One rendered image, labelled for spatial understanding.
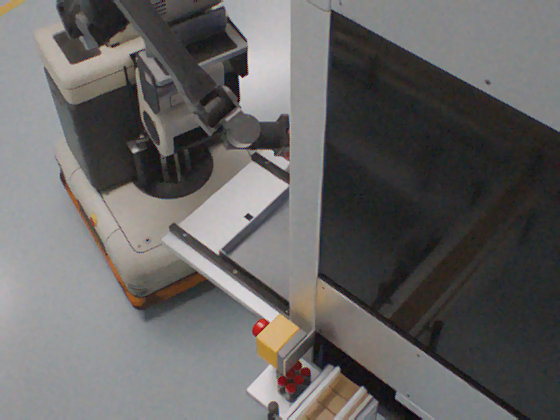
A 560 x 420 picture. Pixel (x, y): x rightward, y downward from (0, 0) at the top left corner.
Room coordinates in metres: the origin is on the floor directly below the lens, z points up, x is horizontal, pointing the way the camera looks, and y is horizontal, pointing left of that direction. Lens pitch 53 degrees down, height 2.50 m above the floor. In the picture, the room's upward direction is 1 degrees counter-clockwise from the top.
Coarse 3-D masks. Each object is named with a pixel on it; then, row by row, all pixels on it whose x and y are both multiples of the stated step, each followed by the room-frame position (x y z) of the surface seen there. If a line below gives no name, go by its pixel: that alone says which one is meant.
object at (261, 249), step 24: (288, 192) 1.27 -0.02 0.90; (264, 216) 1.21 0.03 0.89; (288, 216) 1.21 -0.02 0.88; (240, 240) 1.14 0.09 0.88; (264, 240) 1.14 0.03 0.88; (288, 240) 1.14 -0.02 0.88; (240, 264) 1.05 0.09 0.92; (264, 264) 1.08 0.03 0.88; (288, 264) 1.07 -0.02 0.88; (264, 288) 1.01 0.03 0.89; (288, 288) 1.01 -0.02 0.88
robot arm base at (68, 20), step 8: (64, 0) 1.58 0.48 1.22; (72, 0) 1.59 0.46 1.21; (56, 8) 1.57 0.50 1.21; (64, 8) 1.57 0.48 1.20; (72, 8) 1.55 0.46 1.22; (64, 16) 1.56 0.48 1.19; (72, 16) 1.54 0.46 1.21; (64, 24) 1.54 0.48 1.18; (72, 24) 1.55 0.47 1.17; (72, 32) 1.55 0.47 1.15; (80, 32) 1.54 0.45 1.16
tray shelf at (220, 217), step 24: (216, 192) 1.29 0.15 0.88; (240, 192) 1.29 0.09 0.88; (264, 192) 1.28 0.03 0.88; (192, 216) 1.22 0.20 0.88; (216, 216) 1.21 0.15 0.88; (240, 216) 1.21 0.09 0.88; (168, 240) 1.15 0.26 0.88; (216, 240) 1.15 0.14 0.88; (192, 264) 1.08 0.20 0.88; (240, 288) 1.02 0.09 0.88; (264, 312) 0.95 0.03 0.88
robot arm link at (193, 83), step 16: (128, 0) 1.24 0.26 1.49; (144, 0) 1.25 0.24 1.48; (128, 16) 1.24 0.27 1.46; (144, 16) 1.23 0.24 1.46; (160, 16) 1.24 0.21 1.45; (144, 32) 1.22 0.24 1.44; (160, 32) 1.22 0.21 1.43; (160, 48) 1.21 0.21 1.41; (176, 48) 1.21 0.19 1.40; (176, 64) 1.20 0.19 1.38; (192, 64) 1.21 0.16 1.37; (176, 80) 1.19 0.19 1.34; (192, 80) 1.18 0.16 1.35; (208, 80) 1.19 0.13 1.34; (192, 96) 1.16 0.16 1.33; (208, 96) 1.19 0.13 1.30; (224, 96) 1.18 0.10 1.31; (192, 112) 1.18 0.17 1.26; (208, 112) 1.15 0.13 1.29; (224, 112) 1.17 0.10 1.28
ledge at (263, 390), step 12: (300, 360) 0.84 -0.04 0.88; (264, 372) 0.81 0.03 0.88; (312, 372) 0.81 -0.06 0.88; (252, 384) 0.79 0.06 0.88; (264, 384) 0.78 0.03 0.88; (276, 384) 0.78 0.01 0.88; (252, 396) 0.76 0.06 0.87; (264, 396) 0.76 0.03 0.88; (276, 396) 0.76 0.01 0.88; (264, 408) 0.74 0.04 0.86; (288, 408) 0.73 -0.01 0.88
